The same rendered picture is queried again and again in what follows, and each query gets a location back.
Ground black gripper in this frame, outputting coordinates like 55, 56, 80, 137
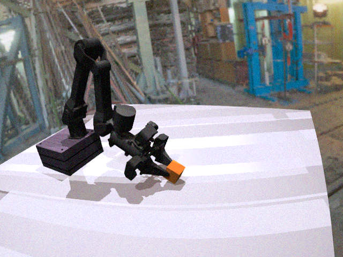
122, 133, 173, 181

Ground orange cube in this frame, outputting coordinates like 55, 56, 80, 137
163, 160, 186, 184

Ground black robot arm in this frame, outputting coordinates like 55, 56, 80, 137
62, 37, 159, 150

